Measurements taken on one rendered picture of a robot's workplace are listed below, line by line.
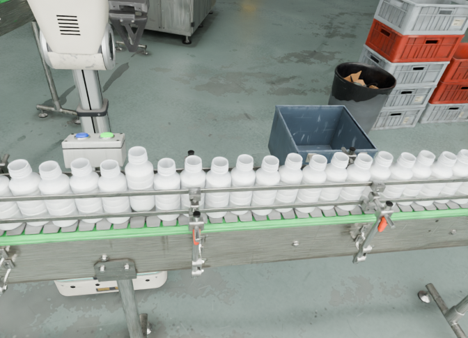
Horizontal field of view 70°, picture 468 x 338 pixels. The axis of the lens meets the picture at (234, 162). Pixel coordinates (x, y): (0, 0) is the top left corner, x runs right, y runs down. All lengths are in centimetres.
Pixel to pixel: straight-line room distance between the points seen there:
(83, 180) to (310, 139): 108
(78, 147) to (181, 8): 360
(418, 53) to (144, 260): 272
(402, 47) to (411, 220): 211
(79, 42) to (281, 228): 86
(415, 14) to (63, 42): 239
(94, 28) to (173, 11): 323
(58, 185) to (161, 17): 383
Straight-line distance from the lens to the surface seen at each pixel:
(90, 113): 141
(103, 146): 89
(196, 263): 84
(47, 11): 123
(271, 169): 76
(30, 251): 92
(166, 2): 441
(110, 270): 95
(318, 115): 151
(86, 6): 120
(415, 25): 298
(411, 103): 344
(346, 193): 91
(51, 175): 77
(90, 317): 188
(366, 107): 264
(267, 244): 93
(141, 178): 74
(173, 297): 186
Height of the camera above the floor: 165
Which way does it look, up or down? 40 degrees down
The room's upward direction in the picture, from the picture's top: 7 degrees clockwise
